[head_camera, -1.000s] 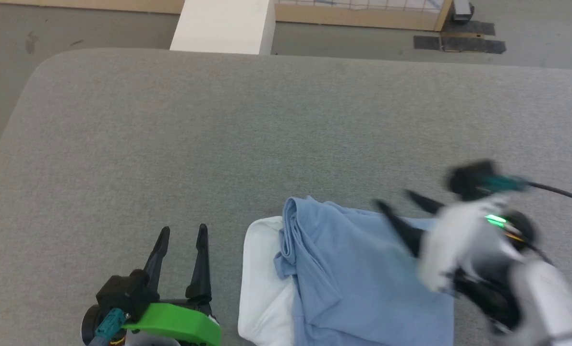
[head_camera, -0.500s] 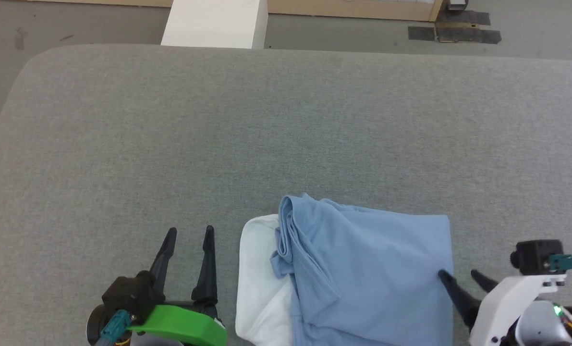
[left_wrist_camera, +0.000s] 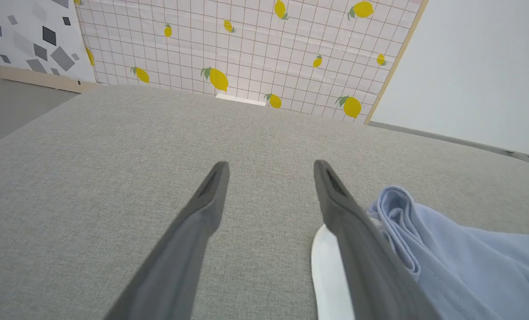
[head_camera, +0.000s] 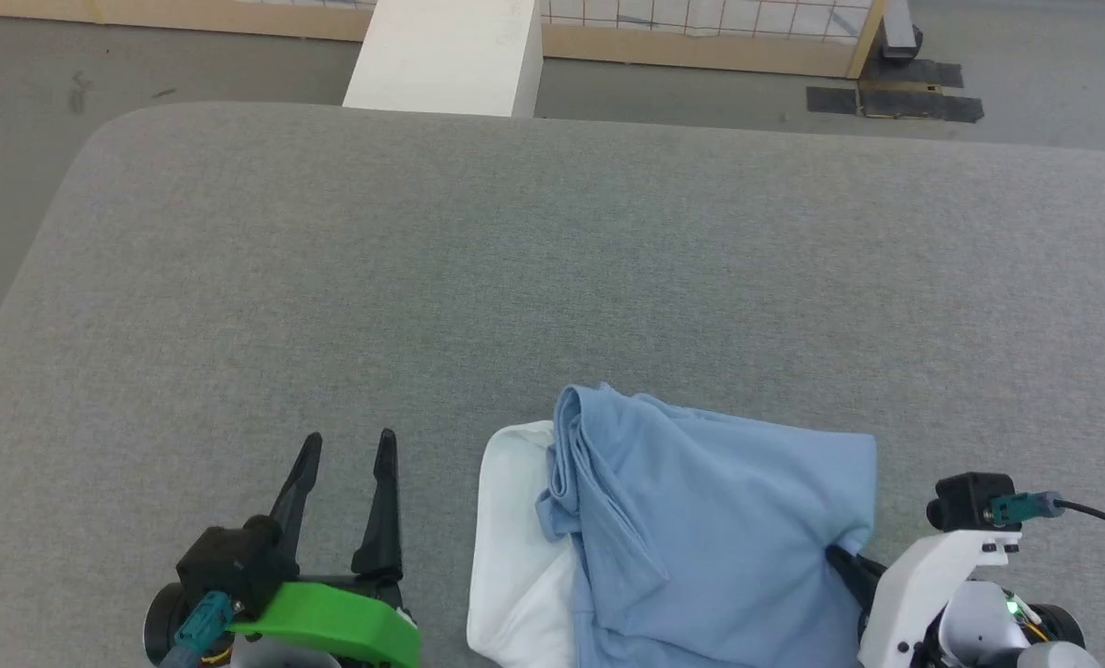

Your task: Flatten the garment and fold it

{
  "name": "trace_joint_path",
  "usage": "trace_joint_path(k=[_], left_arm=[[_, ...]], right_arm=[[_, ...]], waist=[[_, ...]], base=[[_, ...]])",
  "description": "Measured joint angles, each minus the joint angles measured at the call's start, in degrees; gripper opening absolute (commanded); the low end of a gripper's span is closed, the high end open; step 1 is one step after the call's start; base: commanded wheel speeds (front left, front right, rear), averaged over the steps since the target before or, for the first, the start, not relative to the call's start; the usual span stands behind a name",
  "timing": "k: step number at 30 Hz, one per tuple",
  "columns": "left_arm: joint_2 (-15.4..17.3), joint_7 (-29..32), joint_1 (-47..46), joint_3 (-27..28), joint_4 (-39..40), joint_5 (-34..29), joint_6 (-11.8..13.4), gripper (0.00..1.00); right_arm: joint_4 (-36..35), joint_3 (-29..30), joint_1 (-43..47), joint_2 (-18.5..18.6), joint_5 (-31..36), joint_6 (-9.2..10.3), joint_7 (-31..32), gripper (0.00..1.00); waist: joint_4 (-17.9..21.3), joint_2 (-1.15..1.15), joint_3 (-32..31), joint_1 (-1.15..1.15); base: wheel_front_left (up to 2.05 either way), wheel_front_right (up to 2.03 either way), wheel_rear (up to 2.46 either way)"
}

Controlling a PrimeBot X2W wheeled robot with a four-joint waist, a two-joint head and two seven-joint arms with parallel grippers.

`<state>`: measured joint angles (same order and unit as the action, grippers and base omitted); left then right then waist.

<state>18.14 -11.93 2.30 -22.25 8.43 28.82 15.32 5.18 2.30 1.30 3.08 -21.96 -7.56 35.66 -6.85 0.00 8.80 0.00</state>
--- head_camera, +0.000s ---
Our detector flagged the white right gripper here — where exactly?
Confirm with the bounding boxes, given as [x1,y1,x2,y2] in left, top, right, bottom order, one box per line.
[825,527,1023,668]

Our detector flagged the white rectangular box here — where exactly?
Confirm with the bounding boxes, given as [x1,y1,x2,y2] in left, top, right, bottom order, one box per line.
[341,0,545,120]

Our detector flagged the black floor tape patches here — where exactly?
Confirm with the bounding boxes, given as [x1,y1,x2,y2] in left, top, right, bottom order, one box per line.
[805,58,985,124]

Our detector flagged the black left cable teal plug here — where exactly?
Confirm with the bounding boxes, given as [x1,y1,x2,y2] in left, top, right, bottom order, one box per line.
[157,592,238,668]

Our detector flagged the light blue and white shirt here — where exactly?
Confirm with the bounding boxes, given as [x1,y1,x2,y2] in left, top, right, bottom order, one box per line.
[466,382,879,668]

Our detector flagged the black cable teal plug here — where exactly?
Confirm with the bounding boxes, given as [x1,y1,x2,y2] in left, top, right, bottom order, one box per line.
[157,592,238,668]
[990,491,1105,542]

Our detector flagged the grey partition foot with caster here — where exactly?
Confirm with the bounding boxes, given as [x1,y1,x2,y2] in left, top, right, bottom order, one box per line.
[880,0,925,62]

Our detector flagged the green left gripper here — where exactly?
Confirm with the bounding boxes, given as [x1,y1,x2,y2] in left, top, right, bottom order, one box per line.
[143,428,422,668]

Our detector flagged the black right cable teal plug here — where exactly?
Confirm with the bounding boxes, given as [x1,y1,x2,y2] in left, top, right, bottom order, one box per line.
[990,491,1105,542]

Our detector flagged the lemon print wooden partition screen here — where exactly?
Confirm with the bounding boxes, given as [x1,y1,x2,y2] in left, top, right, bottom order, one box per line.
[0,0,888,81]

